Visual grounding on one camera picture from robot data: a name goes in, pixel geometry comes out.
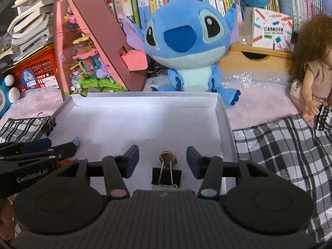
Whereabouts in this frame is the stack of books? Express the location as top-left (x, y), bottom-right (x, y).
top-left (1, 0), bottom-right (54, 69)

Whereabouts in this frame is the red plastic crate left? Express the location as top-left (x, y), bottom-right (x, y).
top-left (5, 44), bottom-right (59, 92)

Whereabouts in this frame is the wooden drawer box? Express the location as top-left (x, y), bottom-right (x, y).
top-left (217, 43), bottom-right (295, 75)

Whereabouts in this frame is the pink bubble wrap sheet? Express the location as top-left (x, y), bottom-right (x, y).
top-left (1, 72), bottom-right (299, 130)

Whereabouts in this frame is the white shallow cardboard box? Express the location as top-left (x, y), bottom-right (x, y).
top-left (50, 92), bottom-right (237, 192)

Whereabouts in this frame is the Doraemon plush toy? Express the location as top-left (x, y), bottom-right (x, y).
top-left (0, 75), bottom-right (20, 117)

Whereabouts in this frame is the black white plaid cloth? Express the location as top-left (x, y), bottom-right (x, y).
top-left (9, 115), bottom-right (331, 248)

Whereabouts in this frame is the pink triangular diorama house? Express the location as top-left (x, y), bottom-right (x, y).
top-left (54, 0), bottom-right (147, 98)

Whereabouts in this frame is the white colourful pencil box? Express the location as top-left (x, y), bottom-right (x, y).
top-left (243, 7), bottom-right (293, 52)

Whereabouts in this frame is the black binder clip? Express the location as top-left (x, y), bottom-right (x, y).
top-left (151, 165), bottom-right (182, 189)

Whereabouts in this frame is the brown haired baby doll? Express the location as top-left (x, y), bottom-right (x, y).
top-left (289, 13), bottom-right (331, 122)

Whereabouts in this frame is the brown round nut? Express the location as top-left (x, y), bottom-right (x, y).
top-left (159, 151), bottom-right (178, 167)

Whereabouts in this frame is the blue Stitch plush toy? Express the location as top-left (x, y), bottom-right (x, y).
top-left (123, 0), bottom-right (241, 107)

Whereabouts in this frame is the binder clip on box corner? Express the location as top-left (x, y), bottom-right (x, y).
top-left (37, 112), bottom-right (56, 137)

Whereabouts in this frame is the light blue plastic clip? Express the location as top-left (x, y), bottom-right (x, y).
top-left (72, 136), bottom-right (80, 147)

